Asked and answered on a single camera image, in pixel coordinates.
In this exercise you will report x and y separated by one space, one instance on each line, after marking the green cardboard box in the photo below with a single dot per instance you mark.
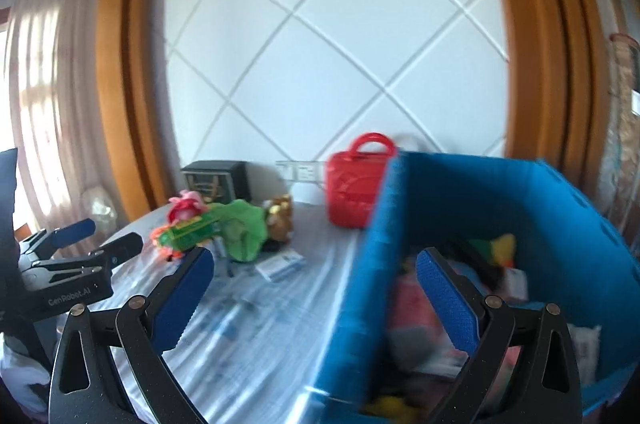
192 231

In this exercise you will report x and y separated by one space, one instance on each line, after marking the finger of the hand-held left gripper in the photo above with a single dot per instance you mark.
75 231
122 246

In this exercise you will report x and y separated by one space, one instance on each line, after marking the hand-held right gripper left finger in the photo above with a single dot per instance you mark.
185 299

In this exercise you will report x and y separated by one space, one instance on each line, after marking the green cloth hat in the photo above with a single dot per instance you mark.
245 229

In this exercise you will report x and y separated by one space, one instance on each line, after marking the white wall socket strip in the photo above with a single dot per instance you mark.
300 171

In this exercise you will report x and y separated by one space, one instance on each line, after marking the dark cloth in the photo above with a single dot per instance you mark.
7 214

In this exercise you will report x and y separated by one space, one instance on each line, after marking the clear plastic bag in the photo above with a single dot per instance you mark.
100 206

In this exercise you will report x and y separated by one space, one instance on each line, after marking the yellow green plush toy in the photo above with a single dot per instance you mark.
495 249

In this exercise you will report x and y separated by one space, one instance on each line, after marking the wooden wall frame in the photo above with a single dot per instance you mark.
120 78

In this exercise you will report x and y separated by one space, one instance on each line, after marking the white blue medicine packet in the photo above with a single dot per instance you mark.
281 265

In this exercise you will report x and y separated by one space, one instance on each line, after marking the red plastic carry case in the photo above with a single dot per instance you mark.
350 189

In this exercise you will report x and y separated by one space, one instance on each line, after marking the pink plush toy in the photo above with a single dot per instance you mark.
185 206

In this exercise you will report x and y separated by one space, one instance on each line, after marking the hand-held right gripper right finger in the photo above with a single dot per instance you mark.
447 299

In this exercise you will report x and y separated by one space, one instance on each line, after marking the pink soft toy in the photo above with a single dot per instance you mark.
420 304

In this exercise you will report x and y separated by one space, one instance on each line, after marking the blue foam storage box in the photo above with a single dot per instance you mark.
365 279

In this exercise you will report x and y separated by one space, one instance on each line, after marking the brown teddy bear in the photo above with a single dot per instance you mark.
280 219

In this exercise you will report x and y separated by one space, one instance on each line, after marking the beige curtain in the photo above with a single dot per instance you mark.
45 93

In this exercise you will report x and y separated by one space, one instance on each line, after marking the black gift box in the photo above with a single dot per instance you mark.
215 181

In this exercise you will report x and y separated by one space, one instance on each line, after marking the patterned hanging cloth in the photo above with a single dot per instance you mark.
625 128

